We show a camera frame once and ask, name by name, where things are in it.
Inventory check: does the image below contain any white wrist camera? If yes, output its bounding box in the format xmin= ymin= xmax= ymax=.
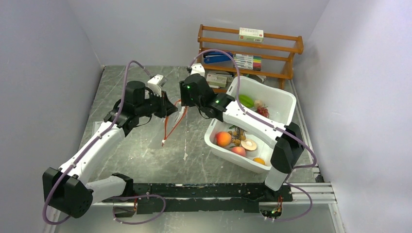
xmin=147 ymin=74 xmax=167 ymax=97
xmin=187 ymin=63 xmax=206 ymax=77

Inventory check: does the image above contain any wooden shelf rack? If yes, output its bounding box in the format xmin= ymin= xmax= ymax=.
xmin=197 ymin=24 xmax=304 ymax=89

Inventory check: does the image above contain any white green box on shelf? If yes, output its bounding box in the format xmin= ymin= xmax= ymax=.
xmin=239 ymin=28 xmax=264 ymax=43

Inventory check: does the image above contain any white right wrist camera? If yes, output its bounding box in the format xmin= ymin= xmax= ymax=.
xmin=187 ymin=63 xmax=206 ymax=77

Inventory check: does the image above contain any half cut mushroom slice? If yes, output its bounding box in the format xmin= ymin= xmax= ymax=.
xmin=240 ymin=139 xmax=258 ymax=151

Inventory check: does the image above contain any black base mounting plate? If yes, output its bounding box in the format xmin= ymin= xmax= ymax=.
xmin=102 ymin=183 xmax=293 ymax=215

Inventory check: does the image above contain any green starfruit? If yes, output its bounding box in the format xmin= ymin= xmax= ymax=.
xmin=239 ymin=95 xmax=255 ymax=108

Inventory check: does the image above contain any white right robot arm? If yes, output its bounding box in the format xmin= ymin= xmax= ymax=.
xmin=179 ymin=74 xmax=304 ymax=201

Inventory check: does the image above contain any paper sheet on table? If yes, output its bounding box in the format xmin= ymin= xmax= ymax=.
xmin=92 ymin=121 xmax=102 ymax=135

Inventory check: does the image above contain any blue stapler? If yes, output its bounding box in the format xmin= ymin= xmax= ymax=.
xmin=203 ymin=51 xmax=231 ymax=64

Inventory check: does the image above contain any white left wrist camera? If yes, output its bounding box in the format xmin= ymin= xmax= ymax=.
xmin=147 ymin=74 xmax=167 ymax=97

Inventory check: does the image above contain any clear zip top bag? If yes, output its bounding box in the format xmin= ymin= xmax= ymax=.
xmin=161 ymin=99 xmax=188 ymax=147

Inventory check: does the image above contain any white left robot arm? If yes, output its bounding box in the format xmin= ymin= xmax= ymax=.
xmin=42 ymin=75 xmax=177 ymax=224

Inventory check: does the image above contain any coloured marker pen pack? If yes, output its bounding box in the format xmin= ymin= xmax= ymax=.
xmin=234 ymin=54 xmax=262 ymax=71

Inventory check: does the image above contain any white red box lower shelf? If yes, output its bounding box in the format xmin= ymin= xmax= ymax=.
xmin=206 ymin=73 xmax=227 ymax=88

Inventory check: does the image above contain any small red peach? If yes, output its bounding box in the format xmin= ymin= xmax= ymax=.
xmin=231 ymin=146 xmax=246 ymax=157

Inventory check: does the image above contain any brown longan twig bunch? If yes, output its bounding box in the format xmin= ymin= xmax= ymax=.
xmin=228 ymin=125 xmax=246 ymax=148

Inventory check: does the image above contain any small orange fruit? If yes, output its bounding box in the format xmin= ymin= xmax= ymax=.
xmin=253 ymin=158 xmax=266 ymax=166

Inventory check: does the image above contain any white plastic bin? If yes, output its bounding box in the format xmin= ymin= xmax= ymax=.
xmin=204 ymin=76 xmax=296 ymax=173

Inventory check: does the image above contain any white garlic bulb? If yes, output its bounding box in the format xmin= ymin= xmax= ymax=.
xmin=254 ymin=100 xmax=264 ymax=109

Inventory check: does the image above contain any large orange peach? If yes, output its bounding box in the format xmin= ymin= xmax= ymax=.
xmin=215 ymin=132 xmax=232 ymax=147

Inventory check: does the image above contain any red grape bunch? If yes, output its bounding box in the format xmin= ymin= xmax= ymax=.
xmin=256 ymin=107 xmax=270 ymax=118

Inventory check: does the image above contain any aluminium rail frame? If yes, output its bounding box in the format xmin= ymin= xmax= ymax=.
xmin=286 ymin=81 xmax=337 ymax=204

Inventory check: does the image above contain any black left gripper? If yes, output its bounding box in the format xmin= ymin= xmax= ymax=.
xmin=137 ymin=89 xmax=178 ymax=118

